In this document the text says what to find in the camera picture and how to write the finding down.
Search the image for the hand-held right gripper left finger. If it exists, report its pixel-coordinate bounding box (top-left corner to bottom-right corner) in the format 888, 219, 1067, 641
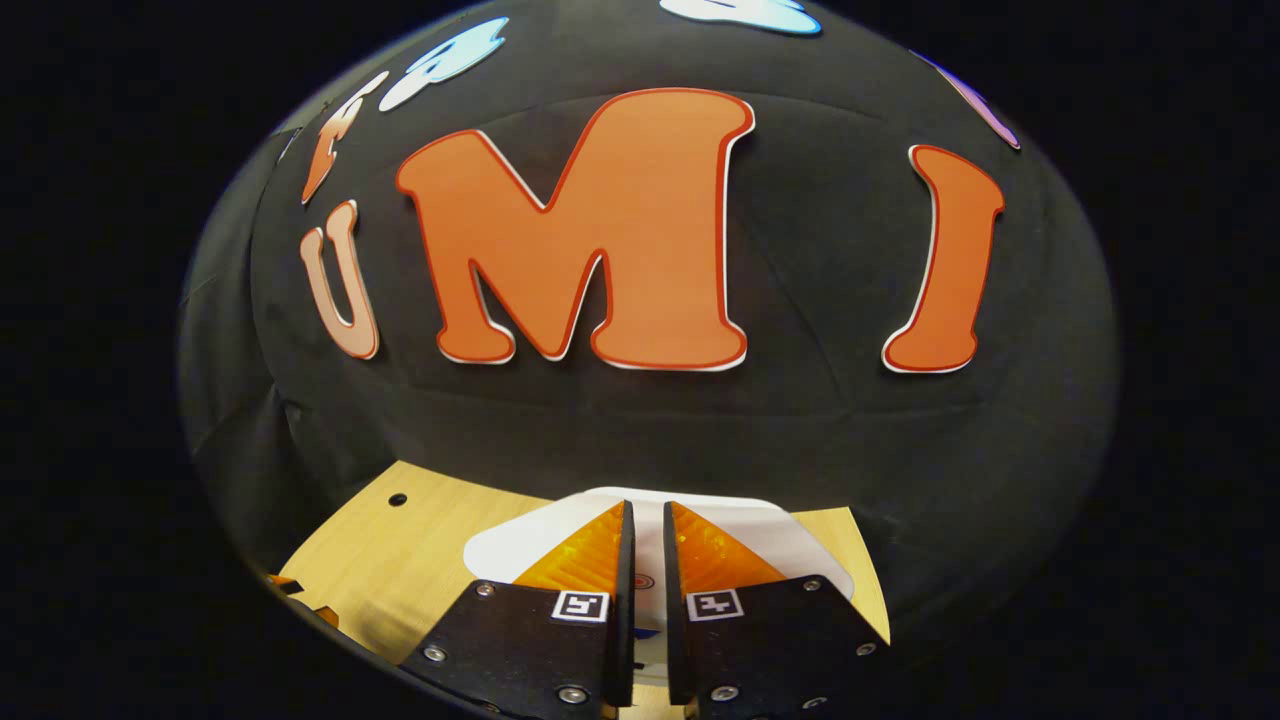
398, 500, 638, 720

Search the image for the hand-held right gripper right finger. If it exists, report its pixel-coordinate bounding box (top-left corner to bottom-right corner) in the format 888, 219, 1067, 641
662, 500, 891, 720

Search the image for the white desktop garbage bin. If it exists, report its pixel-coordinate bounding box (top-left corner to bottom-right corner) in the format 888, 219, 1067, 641
462, 487, 856, 691

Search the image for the wooden desktop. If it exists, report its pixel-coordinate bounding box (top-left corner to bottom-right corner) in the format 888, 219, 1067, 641
270, 460, 893, 720

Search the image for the black backdrop cloth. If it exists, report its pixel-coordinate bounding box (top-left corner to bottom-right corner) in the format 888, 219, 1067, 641
178, 0, 1119, 641

